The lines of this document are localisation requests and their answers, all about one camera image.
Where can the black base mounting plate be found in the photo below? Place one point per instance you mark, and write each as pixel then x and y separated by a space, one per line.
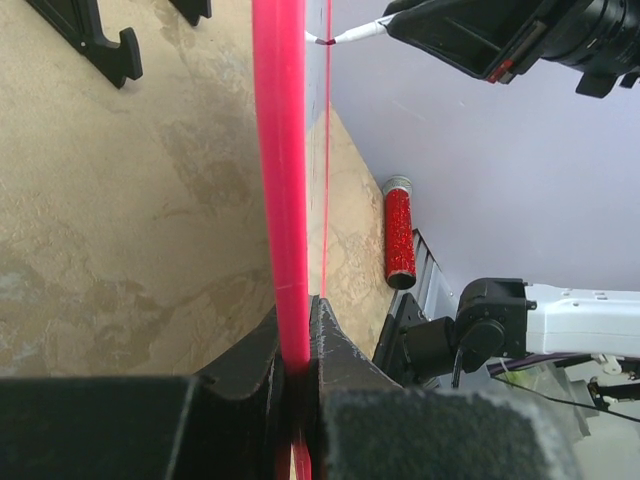
pixel 406 344

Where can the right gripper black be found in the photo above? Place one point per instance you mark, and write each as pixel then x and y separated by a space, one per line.
pixel 599 39

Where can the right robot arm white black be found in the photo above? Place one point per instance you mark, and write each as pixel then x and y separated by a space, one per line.
pixel 513 319

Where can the red cylindrical eraser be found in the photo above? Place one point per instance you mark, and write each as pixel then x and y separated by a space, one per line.
pixel 400 262

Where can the aluminium frame rail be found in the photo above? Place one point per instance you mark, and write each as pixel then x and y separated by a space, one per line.
pixel 431 290

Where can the purple capped whiteboard marker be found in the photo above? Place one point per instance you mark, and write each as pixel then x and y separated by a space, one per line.
pixel 370 29

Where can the wire whiteboard stand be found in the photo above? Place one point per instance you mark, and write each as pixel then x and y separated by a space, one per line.
pixel 79 22

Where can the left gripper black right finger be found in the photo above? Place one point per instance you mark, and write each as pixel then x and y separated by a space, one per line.
pixel 369 427

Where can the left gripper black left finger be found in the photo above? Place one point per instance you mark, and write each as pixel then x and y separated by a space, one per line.
pixel 222 422

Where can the whiteboard with pink frame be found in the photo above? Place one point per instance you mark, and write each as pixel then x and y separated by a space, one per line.
pixel 291 80

